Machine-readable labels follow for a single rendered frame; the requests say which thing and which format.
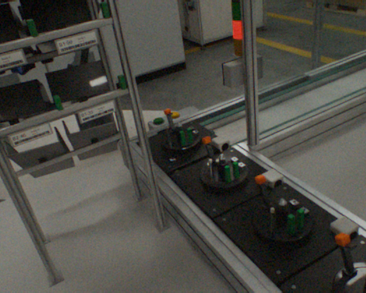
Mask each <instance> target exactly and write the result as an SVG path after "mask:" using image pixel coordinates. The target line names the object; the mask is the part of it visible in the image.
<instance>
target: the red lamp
mask: <svg viewBox="0 0 366 293"><path fill-rule="evenodd" d="M232 22H233V37H234V39H238V40H242V23H241V21H233V20H232Z"/></svg>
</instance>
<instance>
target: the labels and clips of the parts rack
mask: <svg viewBox="0 0 366 293"><path fill-rule="evenodd" d="M100 6H101V10H102V16H103V18H105V19H106V20H107V19H110V14H109V11H108V3H107V2H100ZM27 24H28V28H29V32H30V34H31V36H32V37H33V38H35V37H38V32H37V30H36V27H35V23H34V21H33V20H27ZM55 27H56V30H60V29H65V28H67V27H66V23H65V21H63V22H58V23H55ZM98 44H99V40H98V36H97V33H96V30H91V31H88V32H84V33H77V34H75V35H72V36H68V37H65V38H61V39H58V40H55V47H56V49H57V52H58V54H65V53H69V52H72V51H75V50H79V49H82V48H84V47H91V46H94V45H98ZM25 64H28V62H27V59H26V57H25V55H24V52H23V50H22V49H19V50H15V51H12V52H8V53H5V54H0V71H3V70H7V69H9V68H14V67H18V66H22V65H25ZM117 78H118V81H119V86H120V88H121V89H122V90H125V89H127V87H126V82H125V79H124V76H123V75H118V76H117ZM53 99H54V101H55V106H56V108H57V110H58V111H62V110H63V107H62V104H61V99H60V97H59V96H58V95H55V96H53ZM78 100H79V102H80V103H81V102H84V101H86V100H88V97H87V94H85V95H82V96H79V97H78ZM116 111H117V110H116V107H115V101H114V100H109V101H107V102H104V103H101V104H99V105H95V106H93V107H88V108H86V109H83V110H80V111H78V112H77V114H78V117H79V120H80V123H84V122H87V121H89V120H94V119H97V118H99V117H102V116H104V115H107V114H112V113H113V112H116ZM8 122H9V124H10V126H13V125H15V124H17V123H20V120H19V119H18V117H15V118H12V119H9V120H8ZM50 134H54V133H53V130H52V127H51V125H50V122H49V121H47V122H45V123H42V124H39V125H37V126H34V127H30V128H27V129H24V130H21V131H19V132H16V133H13V134H9V135H8V139H9V140H10V143H11V145H12V147H18V146H20V145H22V144H25V143H27V142H30V141H32V140H37V139H40V138H42V137H45V136H47V135H50ZM121 138H122V134H121V133H117V134H115V135H111V136H109V137H107V138H104V139H102V140H98V139H97V138H95V139H92V140H91V144H88V145H86V146H82V147H79V148H76V149H74V150H72V151H69V152H67V153H62V154H61V155H58V156H55V157H54V158H51V159H48V160H47V159H46V157H43V158H40V159H38V160H39V163H36V164H35V165H32V166H29V167H25V168H23V169H21V170H18V171H16V172H15V173H16V175H17V177H20V176H23V175H25V174H29V173H32V172H35V171H36V170H39V169H41V168H43V167H48V166H50V165H53V164H55V163H58V162H59V161H62V160H66V159H68V158H71V157H73V156H76V155H78V154H80V153H84V152H86V151H89V150H91V149H94V148H96V147H101V146H103V145H104V144H107V143H109V142H112V141H115V140H119V139H121Z"/></svg>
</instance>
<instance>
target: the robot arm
mask: <svg viewBox="0 0 366 293"><path fill-rule="evenodd" d="M95 2H96V7H97V11H98V14H99V13H100V9H101V6H100V3H99V2H98V0H95ZM22 26H23V27H24V30H25V33H26V34H27V37H29V36H30V34H29V31H28V26H27V23H26V20H22ZM35 47H36V50H37V51H36V50H34V51H35V53H37V54H42V53H41V50H40V49H39V47H38V46H37V45H35ZM88 58H89V48H87V49H84V50H79V51H76V52H75V60H74V61H73V63H72V64H68V67H75V66H79V65H82V64H85V63H88ZM53 61H54V58H51V59H48V60H42V61H41V63H42V64H46V63H50V62H53ZM35 67H36V66H35V64H34V63H33V64H29V65H27V66H22V68H21V67H17V68H14V69H11V73H17V74H21V75H25V74H27V73H28V72H29V71H30V70H31V69H33V68H35ZM5 73H6V72H5V71H4V72H1V73H0V75H1V74H5Z"/></svg>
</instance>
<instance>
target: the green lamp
mask: <svg viewBox="0 0 366 293"><path fill-rule="evenodd" d="M231 12H232V20H233V21H241V11H240V3H233V2H231Z"/></svg>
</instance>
